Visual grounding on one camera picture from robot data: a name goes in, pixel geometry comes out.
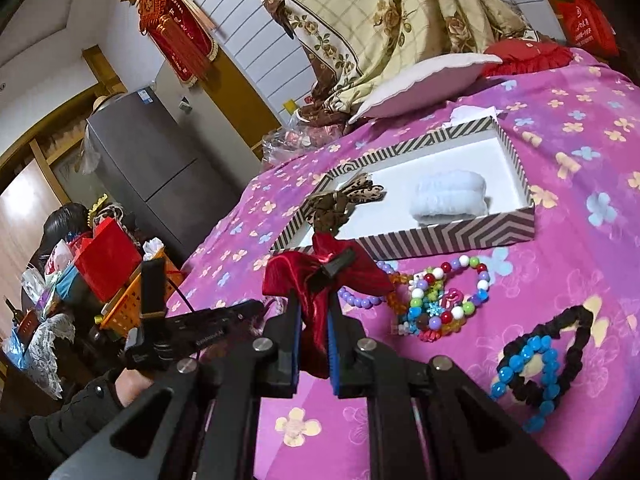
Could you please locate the beige floral quilt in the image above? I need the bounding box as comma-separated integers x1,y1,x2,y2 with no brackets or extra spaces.
256,0,551,136

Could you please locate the white paper sheet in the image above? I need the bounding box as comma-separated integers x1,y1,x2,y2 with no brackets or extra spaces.
447,106,501,126

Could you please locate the red knot wall hanging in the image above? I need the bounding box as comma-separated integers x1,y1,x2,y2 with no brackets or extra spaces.
136,0,219,87

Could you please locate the grey refrigerator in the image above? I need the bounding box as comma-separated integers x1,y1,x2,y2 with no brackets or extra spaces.
85,85,241,261

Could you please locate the red pillow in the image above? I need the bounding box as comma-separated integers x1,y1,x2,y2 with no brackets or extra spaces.
482,40,576,78

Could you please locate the red shopping bag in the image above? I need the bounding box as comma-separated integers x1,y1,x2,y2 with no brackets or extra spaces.
555,0,621,58

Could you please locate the purple bead bracelet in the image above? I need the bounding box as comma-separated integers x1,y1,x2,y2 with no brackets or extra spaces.
337,259,401,308

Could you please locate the striped cardboard box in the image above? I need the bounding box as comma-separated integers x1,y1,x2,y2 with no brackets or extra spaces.
270,116,537,261

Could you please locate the orange plastic basket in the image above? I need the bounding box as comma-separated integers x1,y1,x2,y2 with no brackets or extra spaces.
97,255,183,338

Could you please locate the leopard print bow hair clip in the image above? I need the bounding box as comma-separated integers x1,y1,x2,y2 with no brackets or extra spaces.
300,172,386,236

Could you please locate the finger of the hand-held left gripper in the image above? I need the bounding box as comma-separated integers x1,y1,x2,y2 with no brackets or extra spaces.
167,299,266,356

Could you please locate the pink floral bedsheet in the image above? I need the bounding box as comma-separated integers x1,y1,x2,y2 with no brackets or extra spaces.
167,47,640,480

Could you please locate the black scrunchie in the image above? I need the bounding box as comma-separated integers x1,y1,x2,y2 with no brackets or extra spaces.
497,305,598,408

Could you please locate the red velvet bow hair clip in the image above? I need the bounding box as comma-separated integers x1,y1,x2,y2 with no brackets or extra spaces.
262,234,396,380

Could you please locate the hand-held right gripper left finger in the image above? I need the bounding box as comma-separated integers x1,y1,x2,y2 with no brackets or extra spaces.
47,299,304,480

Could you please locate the white fluffy scrunchie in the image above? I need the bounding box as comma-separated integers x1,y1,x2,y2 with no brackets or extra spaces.
410,170,493,226

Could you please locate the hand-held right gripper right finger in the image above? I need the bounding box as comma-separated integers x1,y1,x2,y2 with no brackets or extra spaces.
325,292,571,480

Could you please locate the red gift bag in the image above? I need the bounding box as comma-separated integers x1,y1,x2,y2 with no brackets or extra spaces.
75,220,143,303

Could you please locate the pink pillow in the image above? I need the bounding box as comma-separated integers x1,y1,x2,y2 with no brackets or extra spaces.
349,54,503,125

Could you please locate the clear plastic bag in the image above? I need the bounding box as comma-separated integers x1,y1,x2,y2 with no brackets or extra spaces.
260,127,326,168

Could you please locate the white lace cloth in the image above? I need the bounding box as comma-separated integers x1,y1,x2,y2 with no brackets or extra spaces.
22,315,76,401

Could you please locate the person's left forearm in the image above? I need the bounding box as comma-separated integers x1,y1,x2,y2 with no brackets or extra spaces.
27,367,156,466

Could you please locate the multicoloured large bead bracelet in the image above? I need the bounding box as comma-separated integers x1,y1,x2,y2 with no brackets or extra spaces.
407,255,493,326

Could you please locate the blue bead bracelet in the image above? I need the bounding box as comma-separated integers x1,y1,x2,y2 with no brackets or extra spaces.
490,335,560,433

